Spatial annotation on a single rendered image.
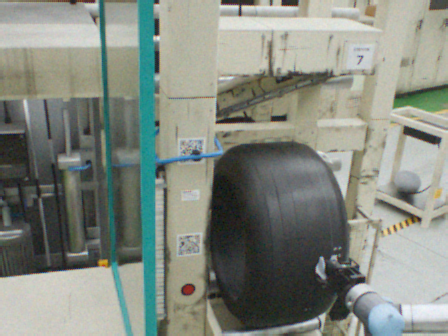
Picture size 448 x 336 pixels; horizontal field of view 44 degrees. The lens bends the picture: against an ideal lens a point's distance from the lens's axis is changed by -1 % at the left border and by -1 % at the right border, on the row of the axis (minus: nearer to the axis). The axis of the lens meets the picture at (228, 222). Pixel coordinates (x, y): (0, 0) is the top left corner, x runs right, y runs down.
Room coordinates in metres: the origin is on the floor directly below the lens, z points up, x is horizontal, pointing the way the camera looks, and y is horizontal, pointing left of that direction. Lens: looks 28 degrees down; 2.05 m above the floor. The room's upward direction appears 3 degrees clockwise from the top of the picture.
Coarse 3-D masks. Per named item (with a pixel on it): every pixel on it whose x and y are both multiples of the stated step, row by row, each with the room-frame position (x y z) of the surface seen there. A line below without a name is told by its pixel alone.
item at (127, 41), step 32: (128, 0) 0.80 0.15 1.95; (128, 32) 0.81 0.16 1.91; (128, 64) 0.82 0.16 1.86; (128, 96) 0.83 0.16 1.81; (128, 128) 0.84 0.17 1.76; (128, 160) 0.85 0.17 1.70; (128, 192) 0.87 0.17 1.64; (128, 224) 0.88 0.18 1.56; (128, 256) 0.90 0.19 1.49; (128, 288) 0.92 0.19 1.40; (128, 320) 0.94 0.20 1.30
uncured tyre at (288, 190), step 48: (240, 144) 1.65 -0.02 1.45; (288, 144) 1.62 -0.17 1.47; (240, 192) 1.43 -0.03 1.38; (288, 192) 1.40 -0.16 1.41; (336, 192) 1.45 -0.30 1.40; (240, 240) 1.78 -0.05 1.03; (288, 240) 1.31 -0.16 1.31; (336, 240) 1.35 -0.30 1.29; (240, 288) 1.63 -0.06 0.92; (288, 288) 1.29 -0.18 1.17
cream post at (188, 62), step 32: (160, 0) 1.48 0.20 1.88; (192, 0) 1.40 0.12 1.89; (160, 32) 1.48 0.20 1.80; (192, 32) 1.40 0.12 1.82; (160, 64) 1.49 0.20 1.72; (192, 64) 1.41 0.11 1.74; (160, 96) 1.49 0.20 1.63; (192, 96) 1.41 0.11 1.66; (160, 128) 1.49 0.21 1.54; (192, 128) 1.41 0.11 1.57; (192, 224) 1.41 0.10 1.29; (192, 256) 1.41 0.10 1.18; (160, 320) 1.50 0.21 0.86; (192, 320) 1.41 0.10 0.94
